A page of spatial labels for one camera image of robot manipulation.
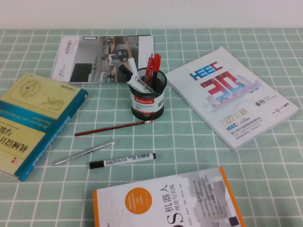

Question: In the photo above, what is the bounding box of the yellow teal hardcover book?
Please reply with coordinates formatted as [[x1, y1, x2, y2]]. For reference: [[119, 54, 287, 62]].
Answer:
[[0, 72, 89, 182]]

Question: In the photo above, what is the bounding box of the black mesh pen holder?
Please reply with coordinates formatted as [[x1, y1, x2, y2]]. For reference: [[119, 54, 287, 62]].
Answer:
[[128, 67, 168, 121]]

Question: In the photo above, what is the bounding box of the slim black white marker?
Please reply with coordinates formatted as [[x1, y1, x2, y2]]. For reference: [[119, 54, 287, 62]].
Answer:
[[89, 152, 157, 170]]

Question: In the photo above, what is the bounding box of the red pen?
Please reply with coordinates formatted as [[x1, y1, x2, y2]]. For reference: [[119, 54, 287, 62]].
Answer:
[[144, 53, 154, 83], [150, 53, 162, 92]]

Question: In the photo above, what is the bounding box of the brochure with robot photo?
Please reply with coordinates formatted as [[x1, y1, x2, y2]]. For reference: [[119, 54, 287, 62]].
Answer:
[[50, 35, 154, 84]]

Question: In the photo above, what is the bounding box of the white marker black cap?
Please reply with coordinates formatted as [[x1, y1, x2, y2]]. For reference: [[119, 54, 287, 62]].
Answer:
[[127, 57, 140, 78]]

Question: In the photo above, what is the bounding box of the orange white robotics book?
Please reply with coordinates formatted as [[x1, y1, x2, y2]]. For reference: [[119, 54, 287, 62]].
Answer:
[[92, 166, 247, 227]]

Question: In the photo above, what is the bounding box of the silver pen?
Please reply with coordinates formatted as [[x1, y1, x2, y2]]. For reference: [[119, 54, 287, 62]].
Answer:
[[52, 140, 116, 166]]

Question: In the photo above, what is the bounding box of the thick white board marker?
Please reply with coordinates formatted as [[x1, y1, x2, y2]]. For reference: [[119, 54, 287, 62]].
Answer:
[[118, 64, 156, 93]]

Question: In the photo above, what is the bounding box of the dark red pencil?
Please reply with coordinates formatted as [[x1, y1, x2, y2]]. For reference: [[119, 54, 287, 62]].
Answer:
[[74, 119, 154, 137]]

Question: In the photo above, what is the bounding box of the white HEEC catalogue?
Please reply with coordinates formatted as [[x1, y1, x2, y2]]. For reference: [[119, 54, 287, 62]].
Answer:
[[164, 46, 299, 151]]

